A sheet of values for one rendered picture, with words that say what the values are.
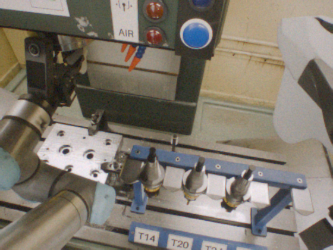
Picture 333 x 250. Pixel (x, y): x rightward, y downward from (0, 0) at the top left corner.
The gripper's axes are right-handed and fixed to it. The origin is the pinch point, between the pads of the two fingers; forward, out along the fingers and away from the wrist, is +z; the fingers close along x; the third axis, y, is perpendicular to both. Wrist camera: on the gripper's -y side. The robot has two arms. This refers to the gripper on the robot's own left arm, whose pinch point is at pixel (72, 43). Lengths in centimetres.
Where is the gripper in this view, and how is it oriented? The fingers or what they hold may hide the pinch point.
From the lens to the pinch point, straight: 64.5
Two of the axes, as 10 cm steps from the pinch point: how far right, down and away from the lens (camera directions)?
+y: -0.5, 6.1, 7.9
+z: 1.7, -7.8, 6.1
